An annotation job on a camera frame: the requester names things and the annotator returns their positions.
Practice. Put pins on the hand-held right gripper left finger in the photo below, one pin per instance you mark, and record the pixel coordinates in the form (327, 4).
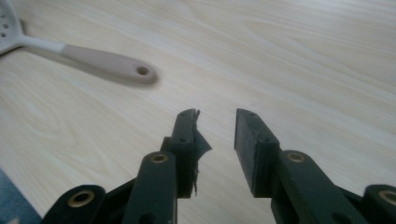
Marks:
(182, 149)

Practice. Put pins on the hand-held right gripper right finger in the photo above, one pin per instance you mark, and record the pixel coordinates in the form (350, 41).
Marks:
(258, 155)

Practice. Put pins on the blue cloth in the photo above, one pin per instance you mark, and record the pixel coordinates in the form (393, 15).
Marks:
(14, 202)

